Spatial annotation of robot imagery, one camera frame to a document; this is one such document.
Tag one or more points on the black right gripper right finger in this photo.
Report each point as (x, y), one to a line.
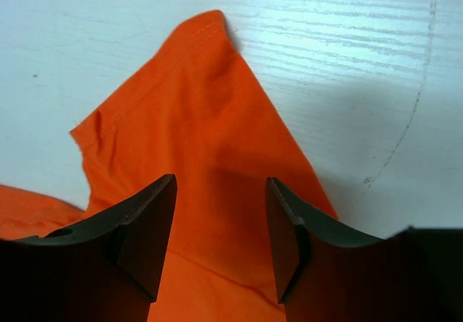
(319, 260)

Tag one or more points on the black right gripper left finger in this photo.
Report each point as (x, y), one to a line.
(125, 242)

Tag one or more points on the orange t shirt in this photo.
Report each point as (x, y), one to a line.
(194, 110)

